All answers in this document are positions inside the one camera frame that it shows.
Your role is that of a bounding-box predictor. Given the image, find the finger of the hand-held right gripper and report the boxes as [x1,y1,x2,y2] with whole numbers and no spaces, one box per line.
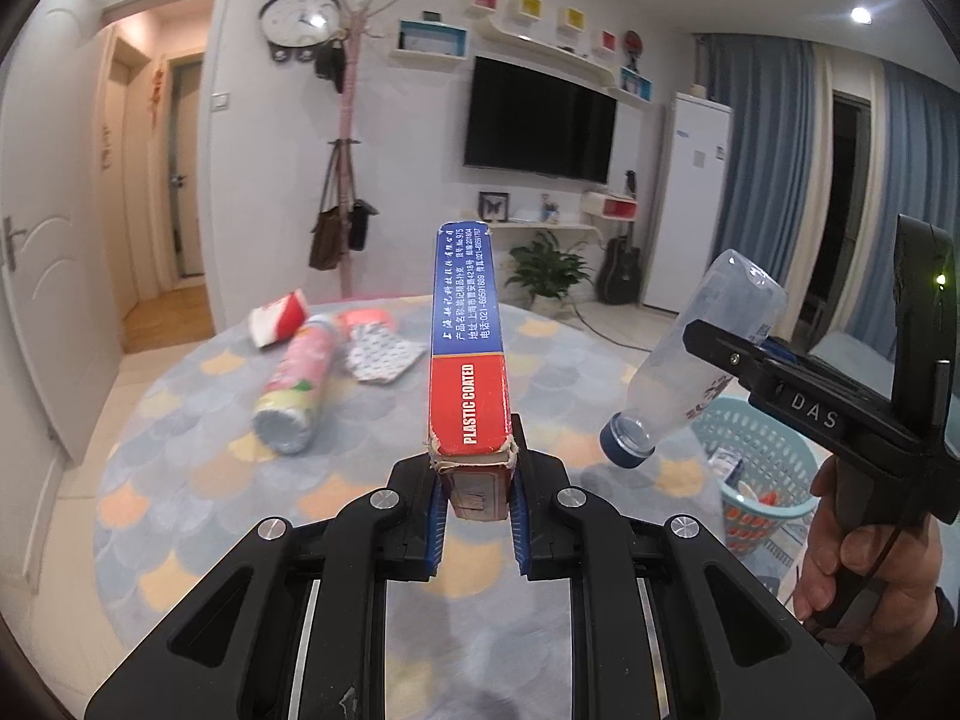
[757,337,893,417]
[686,319,901,466]

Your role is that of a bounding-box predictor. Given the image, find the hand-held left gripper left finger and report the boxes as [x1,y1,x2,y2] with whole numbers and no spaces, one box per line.
[84,454,451,720]

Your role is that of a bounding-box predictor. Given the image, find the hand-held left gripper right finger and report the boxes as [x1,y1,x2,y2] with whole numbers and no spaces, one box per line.
[508,420,878,720]

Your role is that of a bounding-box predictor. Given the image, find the light blue plastic basket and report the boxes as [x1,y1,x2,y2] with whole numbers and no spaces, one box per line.
[694,396,820,557]

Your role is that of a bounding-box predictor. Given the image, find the clear plastic bottle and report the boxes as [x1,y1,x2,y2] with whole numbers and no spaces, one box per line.
[598,250,787,468]

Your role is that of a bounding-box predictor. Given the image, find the blue and red box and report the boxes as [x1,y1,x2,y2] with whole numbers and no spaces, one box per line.
[426,219,520,522]

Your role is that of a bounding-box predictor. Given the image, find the person's right forearm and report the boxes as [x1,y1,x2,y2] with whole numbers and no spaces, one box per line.
[844,585,960,720]

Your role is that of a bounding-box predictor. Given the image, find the person's right hand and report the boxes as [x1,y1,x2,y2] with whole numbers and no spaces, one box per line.
[791,457,940,644]

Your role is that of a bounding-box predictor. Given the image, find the blue curtain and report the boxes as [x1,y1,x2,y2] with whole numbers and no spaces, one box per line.
[694,34,841,331]
[877,60,960,241]

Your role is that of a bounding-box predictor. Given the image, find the white patterned packet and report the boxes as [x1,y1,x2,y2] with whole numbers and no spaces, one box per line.
[345,322,422,385]

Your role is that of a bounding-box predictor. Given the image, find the pink tube can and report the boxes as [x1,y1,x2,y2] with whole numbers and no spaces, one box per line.
[251,315,338,457]

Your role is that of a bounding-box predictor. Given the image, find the round table with patterned cloth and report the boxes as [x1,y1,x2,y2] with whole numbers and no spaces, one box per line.
[94,292,740,720]

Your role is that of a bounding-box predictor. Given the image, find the white refrigerator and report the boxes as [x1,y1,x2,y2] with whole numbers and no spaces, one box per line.
[651,91,734,316]

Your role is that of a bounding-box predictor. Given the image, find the black acoustic guitar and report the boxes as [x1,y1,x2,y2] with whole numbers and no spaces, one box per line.
[598,236,644,306]

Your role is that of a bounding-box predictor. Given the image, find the pink packet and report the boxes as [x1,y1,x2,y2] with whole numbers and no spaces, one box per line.
[334,305,391,331]

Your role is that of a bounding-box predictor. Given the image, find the green potted plant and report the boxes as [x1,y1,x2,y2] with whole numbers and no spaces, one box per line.
[510,231,597,316]

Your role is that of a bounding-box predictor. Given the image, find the red and white paper cup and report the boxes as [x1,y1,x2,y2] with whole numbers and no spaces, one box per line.
[246,289,312,348]

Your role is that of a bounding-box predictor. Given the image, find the red and white box shelf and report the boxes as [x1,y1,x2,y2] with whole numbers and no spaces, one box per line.
[581,191,638,220]

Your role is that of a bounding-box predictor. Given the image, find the low curved white shelf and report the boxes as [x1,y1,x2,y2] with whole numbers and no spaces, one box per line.
[487,217,601,237]

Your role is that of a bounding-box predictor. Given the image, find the brown handbag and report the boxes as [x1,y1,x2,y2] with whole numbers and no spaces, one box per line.
[309,206,347,271]

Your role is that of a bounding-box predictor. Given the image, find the pink coat rack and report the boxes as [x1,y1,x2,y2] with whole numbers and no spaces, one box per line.
[330,0,395,301]

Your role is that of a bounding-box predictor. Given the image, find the long curved white shelf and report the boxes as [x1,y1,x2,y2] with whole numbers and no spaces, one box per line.
[474,15,616,87]

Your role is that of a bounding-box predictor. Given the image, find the white hallway door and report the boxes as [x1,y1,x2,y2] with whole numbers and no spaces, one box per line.
[166,56,207,278]

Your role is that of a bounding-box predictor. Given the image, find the black cap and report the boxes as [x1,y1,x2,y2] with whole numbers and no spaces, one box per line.
[313,41,347,95]

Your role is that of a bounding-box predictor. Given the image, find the white open door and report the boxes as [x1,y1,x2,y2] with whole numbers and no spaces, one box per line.
[0,0,121,466]

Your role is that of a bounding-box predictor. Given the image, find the white and blue box shelf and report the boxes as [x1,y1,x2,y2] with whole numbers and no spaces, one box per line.
[397,19,470,59]

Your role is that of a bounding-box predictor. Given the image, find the wall-mounted television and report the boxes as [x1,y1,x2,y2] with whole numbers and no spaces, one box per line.
[463,55,618,183]

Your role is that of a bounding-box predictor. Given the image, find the panda wall clock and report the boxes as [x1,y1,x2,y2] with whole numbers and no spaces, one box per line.
[260,0,338,62]

